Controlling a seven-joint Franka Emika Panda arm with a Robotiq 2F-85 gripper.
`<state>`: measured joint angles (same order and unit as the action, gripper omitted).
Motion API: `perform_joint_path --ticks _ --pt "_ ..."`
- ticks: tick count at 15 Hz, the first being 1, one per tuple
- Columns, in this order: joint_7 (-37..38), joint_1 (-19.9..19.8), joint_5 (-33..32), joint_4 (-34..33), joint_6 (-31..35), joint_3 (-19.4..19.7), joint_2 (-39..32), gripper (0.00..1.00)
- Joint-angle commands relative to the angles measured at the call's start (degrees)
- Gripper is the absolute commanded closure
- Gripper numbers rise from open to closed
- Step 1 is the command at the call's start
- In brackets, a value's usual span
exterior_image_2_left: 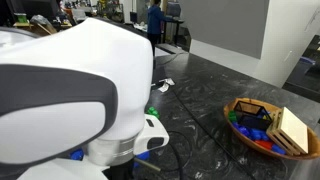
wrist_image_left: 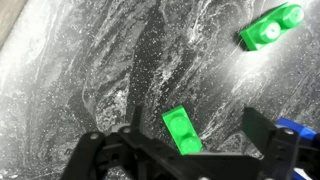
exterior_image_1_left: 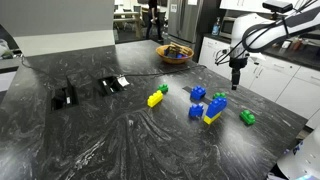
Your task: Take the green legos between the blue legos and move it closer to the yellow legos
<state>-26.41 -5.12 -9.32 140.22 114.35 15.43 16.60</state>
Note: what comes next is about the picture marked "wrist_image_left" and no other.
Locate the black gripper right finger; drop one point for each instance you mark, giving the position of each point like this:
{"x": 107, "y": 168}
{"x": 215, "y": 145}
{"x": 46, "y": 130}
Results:
{"x": 283, "y": 153}

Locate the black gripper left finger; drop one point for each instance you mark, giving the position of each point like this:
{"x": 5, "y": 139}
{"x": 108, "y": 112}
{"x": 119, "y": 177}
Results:
{"x": 100, "y": 156}

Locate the green lego brick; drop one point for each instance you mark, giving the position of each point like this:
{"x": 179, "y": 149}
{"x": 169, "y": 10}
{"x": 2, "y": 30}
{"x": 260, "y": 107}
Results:
{"x": 266, "y": 30}
{"x": 181, "y": 130}

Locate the small blue lego brick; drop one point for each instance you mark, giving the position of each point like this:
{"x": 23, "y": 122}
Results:
{"x": 296, "y": 128}

